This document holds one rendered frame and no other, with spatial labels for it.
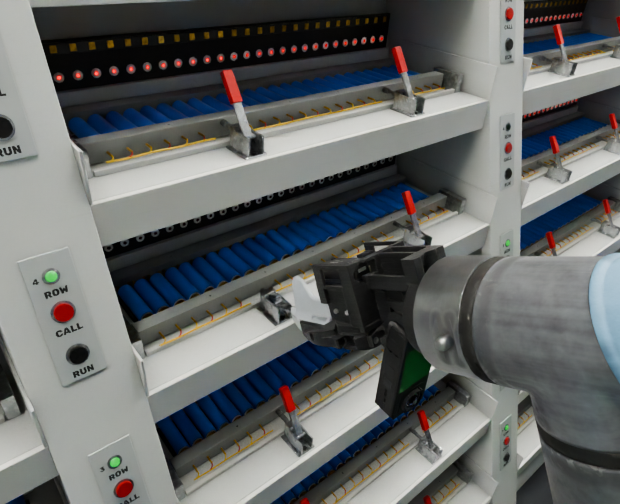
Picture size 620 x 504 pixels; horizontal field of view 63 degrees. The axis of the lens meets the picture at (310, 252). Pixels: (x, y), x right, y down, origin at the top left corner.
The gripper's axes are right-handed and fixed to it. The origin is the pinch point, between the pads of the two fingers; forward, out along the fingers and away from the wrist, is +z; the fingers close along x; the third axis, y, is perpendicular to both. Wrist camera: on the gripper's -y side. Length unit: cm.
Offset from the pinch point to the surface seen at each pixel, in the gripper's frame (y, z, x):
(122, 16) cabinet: 38.7, 16.3, 3.5
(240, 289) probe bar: 3.3, 9.8, 2.3
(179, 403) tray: -4.9, 6.5, 14.7
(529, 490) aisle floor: -74, 23, -61
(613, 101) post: 10, 13, -113
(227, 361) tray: -2.7, 5.2, 8.6
